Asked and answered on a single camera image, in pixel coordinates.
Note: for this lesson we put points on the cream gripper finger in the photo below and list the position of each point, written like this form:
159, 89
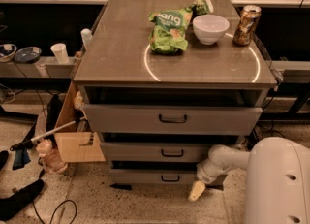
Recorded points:
198, 188

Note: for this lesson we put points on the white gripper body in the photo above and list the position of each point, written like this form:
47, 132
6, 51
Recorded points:
204, 174

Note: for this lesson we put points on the black sock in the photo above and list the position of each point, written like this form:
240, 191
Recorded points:
10, 207

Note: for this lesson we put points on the white plastic bottle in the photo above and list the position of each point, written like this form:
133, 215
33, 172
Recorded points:
86, 35

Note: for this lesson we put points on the grey drawer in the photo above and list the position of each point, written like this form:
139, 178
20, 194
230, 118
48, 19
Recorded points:
136, 176
154, 152
172, 119

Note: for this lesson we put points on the dark blue plate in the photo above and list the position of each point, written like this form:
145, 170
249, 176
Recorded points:
28, 55

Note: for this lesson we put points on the grey top drawer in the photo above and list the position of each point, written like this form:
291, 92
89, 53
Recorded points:
172, 119

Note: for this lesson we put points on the white bowl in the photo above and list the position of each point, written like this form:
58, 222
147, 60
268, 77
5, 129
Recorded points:
210, 28

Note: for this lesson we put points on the grey handled tool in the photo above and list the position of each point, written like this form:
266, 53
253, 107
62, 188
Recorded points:
30, 142

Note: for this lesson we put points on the cardboard box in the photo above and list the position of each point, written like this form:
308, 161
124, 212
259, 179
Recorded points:
76, 143

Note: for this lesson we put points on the crushed soda can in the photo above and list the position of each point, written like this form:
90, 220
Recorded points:
249, 18

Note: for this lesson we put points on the grey bottom drawer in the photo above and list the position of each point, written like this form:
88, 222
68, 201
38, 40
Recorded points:
136, 176

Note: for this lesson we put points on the grey drawer cabinet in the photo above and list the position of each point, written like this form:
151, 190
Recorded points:
120, 69

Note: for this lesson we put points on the clear plastic jug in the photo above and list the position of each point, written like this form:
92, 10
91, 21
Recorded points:
50, 157

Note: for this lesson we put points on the green chip bag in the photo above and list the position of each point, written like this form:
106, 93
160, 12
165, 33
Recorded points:
170, 26

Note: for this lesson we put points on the white paper cup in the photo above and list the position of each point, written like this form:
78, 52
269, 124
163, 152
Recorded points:
60, 52

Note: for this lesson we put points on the grey middle drawer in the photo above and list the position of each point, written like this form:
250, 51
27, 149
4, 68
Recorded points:
154, 152

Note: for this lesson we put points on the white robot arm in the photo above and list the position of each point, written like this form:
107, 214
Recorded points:
277, 179

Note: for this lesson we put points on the small patterned bowl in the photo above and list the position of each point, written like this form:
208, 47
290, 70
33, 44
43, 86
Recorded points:
7, 52

